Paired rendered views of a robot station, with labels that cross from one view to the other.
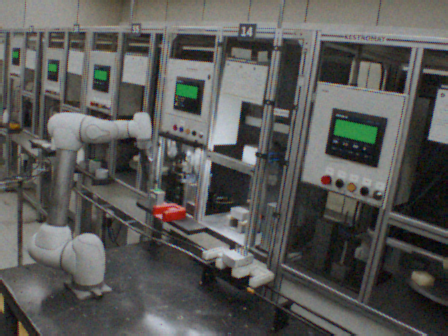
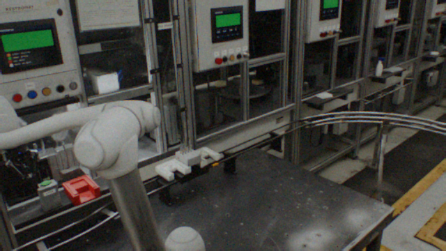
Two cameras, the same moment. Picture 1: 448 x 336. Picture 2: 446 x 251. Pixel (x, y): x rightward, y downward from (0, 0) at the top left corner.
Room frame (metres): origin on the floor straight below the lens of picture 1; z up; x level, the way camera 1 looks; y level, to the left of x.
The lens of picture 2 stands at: (1.56, 1.68, 1.86)
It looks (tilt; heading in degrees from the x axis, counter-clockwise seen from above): 22 degrees down; 276
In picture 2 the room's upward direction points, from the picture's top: 2 degrees counter-clockwise
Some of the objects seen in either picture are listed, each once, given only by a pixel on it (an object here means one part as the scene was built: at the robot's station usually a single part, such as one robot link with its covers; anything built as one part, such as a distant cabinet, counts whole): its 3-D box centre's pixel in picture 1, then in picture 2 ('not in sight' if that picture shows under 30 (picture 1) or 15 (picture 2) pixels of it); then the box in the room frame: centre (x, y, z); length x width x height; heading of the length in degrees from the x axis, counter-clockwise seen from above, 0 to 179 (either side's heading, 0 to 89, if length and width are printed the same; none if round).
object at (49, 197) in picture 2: (157, 199); (48, 194); (2.51, 0.38, 0.97); 0.08 x 0.08 x 0.12; 46
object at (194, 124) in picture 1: (200, 100); (17, 49); (2.61, 0.20, 1.60); 0.42 x 0.29 x 0.46; 46
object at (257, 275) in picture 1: (236, 270); (189, 166); (1.95, -0.13, 0.84); 0.36 x 0.14 x 0.10; 46
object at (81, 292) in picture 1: (89, 284); not in sight; (1.82, 0.57, 0.71); 0.22 x 0.18 x 0.06; 46
